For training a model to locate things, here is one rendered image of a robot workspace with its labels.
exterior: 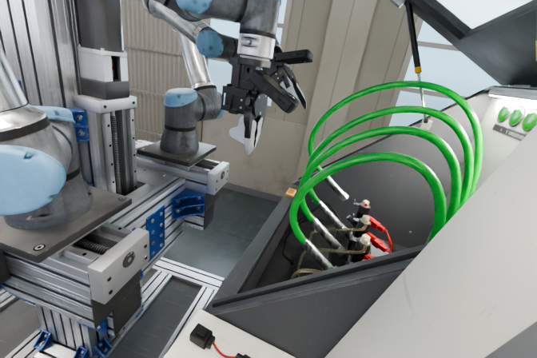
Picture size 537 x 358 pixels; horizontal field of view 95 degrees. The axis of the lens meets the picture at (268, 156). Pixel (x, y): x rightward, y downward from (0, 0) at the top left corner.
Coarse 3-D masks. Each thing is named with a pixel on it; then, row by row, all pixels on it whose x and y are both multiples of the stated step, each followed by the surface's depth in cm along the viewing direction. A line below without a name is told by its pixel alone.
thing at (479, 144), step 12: (384, 84) 55; (396, 84) 54; (408, 84) 53; (420, 84) 52; (432, 84) 52; (348, 96) 59; (360, 96) 57; (456, 96) 51; (336, 108) 60; (468, 108) 51; (324, 120) 62; (312, 132) 64; (480, 132) 51; (312, 144) 65; (480, 144) 52; (480, 156) 52; (480, 168) 53
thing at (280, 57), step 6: (276, 54) 78; (282, 54) 77; (288, 54) 76; (294, 54) 74; (300, 54) 73; (306, 54) 73; (312, 54) 75; (276, 60) 78; (282, 60) 77; (288, 60) 76; (294, 60) 76; (300, 60) 75; (306, 60) 74
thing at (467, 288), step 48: (528, 144) 21; (480, 192) 23; (528, 192) 18; (432, 240) 27; (480, 240) 20; (528, 240) 16; (432, 288) 23; (480, 288) 18; (528, 288) 15; (384, 336) 26; (432, 336) 20; (480, 336) 16
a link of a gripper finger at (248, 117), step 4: (252, 104) 52; (248, 108) 51; (252, 108) 51; (248, 112) 51; (252, 112) 52; (244, 116) 52; (248, 116) 51; (252, 116) 52; (244, 120) 52; (248, 120) 52; (252, 120) 53; (248, 124) 52; (248, 128) 53; (248, 132) 53; (248, 136) 54
